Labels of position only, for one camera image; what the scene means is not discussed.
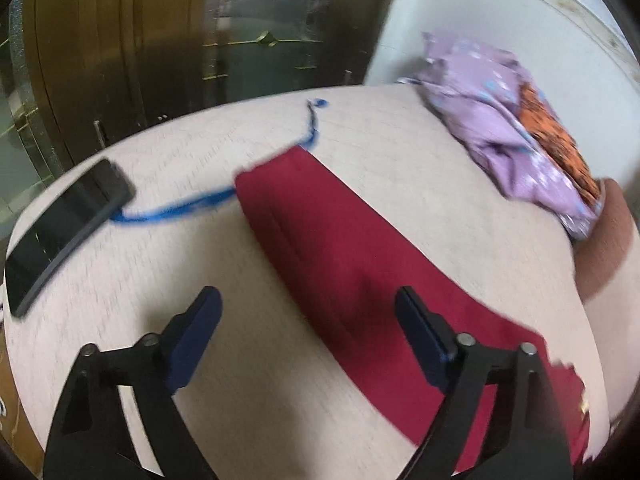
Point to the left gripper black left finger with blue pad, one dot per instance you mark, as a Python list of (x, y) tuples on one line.
[(89, 437)]

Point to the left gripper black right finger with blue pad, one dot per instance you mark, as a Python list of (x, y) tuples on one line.
[(525, 438)]

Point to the dark red shirt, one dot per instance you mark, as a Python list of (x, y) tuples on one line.
[(343, 265)]

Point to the pink brown bolster pillow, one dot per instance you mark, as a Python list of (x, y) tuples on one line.
[(598, 258)]

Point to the black smartphone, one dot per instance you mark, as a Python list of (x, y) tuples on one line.
[(77, 213)]

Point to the orange black patterned cloth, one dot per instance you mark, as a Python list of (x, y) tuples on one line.
[(541, 124)]

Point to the purple floral cloth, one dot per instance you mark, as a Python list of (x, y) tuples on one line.
[(474, 88)]

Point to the wooden glass door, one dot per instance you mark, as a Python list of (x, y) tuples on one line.
[(80, 75)]

